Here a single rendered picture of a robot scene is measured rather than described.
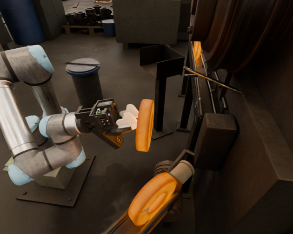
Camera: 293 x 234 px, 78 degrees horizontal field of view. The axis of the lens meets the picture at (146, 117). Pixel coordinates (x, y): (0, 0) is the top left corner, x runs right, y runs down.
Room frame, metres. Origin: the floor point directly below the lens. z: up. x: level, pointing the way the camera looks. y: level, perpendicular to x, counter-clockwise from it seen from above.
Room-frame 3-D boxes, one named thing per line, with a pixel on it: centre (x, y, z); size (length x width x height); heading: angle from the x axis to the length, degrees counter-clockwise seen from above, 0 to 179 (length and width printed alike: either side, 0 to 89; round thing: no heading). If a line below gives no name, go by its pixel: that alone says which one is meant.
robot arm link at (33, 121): (0.70, 0.63, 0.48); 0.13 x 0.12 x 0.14; 125
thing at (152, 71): (1.20, -0.10, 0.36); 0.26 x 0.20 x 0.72; 26
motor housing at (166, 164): (0.36, -0.09, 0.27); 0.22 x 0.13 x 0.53; 171
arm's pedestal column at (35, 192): (0.69, 0.64, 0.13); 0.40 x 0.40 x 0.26; 82
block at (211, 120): (0.43, -0.25, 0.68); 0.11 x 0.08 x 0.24; 81
